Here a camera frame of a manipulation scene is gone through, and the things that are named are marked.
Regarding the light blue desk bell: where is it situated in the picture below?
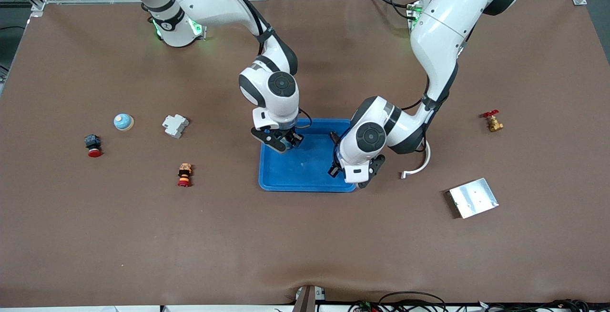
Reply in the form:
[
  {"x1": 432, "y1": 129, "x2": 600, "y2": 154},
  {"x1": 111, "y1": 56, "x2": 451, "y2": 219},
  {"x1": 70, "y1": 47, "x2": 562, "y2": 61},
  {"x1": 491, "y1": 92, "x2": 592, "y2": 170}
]
[{"x1": 113, "y1": 113, "x2": 135, "y2": 132}]

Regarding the blue plastic tray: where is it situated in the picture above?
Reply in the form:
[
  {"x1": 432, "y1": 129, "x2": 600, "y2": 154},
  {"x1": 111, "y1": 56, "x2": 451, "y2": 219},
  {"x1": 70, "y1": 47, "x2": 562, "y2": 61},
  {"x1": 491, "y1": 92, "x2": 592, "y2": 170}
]
[{"x1": 258, "y1": 118, "x2": 358, "y2": 193}]

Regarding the brown table mat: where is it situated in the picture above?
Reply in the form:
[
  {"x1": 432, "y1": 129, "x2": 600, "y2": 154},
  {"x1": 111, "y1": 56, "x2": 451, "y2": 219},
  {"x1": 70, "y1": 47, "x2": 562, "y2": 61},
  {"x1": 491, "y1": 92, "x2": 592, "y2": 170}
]
[{"x1": 0, "y1": 0, "x2": 610, "y2": 309}]

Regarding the red orange emergency stop button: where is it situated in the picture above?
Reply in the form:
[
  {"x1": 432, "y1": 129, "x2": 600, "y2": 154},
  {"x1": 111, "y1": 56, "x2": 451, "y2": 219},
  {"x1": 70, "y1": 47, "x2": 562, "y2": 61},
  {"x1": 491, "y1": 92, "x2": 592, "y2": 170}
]
[{"x1": 177, "y1": 162, "x2": 193, "y2": 188}]

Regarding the white circuit breaker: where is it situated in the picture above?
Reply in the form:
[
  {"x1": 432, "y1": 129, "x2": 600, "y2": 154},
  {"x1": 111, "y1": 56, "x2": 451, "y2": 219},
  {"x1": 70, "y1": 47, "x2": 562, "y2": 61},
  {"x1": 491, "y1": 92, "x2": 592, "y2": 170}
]
[{"x1": 162, "y1": 114, "x2": 190, "y2": 140}]

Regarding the silver metal plate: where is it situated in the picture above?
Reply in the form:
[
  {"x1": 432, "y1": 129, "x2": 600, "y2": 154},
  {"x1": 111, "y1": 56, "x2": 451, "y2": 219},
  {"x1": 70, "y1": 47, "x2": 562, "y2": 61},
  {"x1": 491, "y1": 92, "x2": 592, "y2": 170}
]
[{"x1": 446, "y1": 177, "x2": 500, "y2": 220}]

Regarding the red mushroom push button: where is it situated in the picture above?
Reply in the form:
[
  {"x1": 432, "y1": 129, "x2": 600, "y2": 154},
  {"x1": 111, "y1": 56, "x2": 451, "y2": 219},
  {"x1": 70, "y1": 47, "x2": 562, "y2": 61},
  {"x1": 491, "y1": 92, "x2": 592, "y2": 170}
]
[{"x1": 85, "y1": 134, "x2": 102, "y2": 158}]

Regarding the white curved plastic bracket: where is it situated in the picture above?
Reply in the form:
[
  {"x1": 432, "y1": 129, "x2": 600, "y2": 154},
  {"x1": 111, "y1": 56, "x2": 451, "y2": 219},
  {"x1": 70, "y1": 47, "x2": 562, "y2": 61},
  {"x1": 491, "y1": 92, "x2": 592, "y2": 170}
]
[{"x1": 401, "y1": 141, "x2": 432, "y2": 180}]

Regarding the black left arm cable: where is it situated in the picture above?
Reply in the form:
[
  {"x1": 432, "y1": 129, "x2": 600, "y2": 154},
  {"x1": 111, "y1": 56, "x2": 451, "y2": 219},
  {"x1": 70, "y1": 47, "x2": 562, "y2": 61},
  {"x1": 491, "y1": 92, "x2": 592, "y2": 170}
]
[{"x1": 400, "y1": 76, "x2": 430, "y2": 112}]

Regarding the grey table clamp bracket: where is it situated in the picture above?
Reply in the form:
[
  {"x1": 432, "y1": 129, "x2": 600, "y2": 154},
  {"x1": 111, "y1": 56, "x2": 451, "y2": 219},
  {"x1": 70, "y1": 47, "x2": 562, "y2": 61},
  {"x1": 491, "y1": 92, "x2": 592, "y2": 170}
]
[{"x1": 292, "y1": 285, "x2": 327, "y2": 312}]

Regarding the black looped cable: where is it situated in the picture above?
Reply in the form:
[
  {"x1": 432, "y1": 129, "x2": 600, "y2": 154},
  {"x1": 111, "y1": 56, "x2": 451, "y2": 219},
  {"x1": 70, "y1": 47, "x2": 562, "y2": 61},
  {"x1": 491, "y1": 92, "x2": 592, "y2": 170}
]
[{"x1": 378, "y1": 291, "x2": 447, "y2": 312}]

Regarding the brass valve red handle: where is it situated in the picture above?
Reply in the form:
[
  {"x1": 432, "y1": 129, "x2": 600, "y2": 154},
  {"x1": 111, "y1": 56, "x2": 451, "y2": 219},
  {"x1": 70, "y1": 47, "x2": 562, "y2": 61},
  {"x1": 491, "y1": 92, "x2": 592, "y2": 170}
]
[{"x1": 482, "y1": 110, "x2": 504, "y2": 133}]

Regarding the black cable bundle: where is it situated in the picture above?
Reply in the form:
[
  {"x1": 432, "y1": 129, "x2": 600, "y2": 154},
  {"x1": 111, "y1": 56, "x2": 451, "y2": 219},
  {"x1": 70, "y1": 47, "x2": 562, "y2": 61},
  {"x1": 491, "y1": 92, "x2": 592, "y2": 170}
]
[{"x1": 479, "y1": 299, "x2": 610, "y2": 312}]

